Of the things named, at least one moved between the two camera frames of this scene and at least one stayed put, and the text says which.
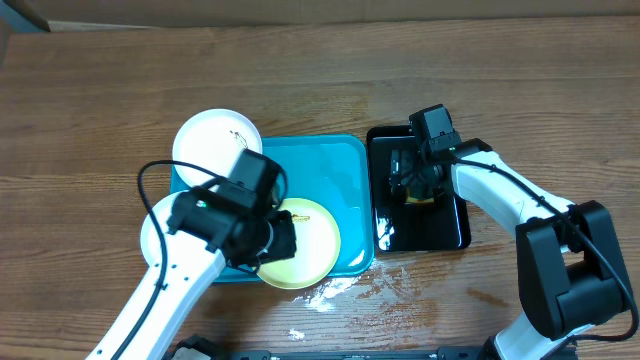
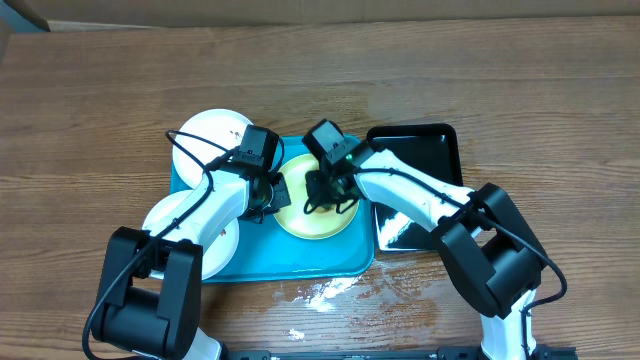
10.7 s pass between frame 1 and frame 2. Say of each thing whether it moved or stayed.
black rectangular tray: stayed
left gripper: moved
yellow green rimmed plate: moved
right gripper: moved
